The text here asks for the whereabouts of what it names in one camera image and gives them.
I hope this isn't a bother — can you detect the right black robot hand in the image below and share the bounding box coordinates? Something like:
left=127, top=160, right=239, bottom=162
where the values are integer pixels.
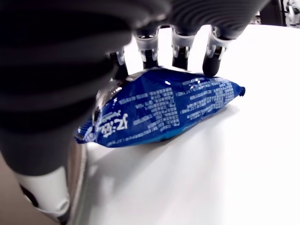
left=0, top=0, right=270, bottom=223

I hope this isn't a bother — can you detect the blue Oreo packet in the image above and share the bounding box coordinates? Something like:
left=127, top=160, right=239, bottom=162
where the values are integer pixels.
left=75, top=66, right=246, bottom=148

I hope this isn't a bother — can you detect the round dark brown tray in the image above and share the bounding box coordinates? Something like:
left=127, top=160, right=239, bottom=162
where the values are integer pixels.
left=0, top=140, right=91, bottom=225

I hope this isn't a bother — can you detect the black cabinet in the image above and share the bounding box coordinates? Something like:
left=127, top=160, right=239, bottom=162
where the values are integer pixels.
left=252, top=0, right=286, bottom=26

